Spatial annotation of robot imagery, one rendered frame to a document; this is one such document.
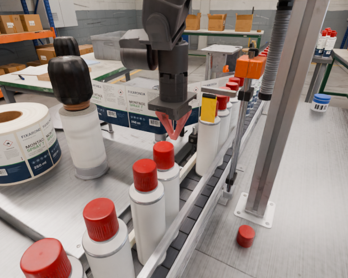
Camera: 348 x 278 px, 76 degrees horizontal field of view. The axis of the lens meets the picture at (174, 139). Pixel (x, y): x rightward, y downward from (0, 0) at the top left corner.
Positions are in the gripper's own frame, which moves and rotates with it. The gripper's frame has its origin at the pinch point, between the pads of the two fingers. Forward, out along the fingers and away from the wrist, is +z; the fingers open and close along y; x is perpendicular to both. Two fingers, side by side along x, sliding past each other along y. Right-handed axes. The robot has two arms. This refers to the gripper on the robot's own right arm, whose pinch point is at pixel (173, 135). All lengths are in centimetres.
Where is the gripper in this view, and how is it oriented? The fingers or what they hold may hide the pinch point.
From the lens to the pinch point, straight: 50.1
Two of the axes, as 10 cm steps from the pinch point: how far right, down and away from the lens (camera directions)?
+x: 8.8, 2.3, -4.1
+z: 0.1, 8.6, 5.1
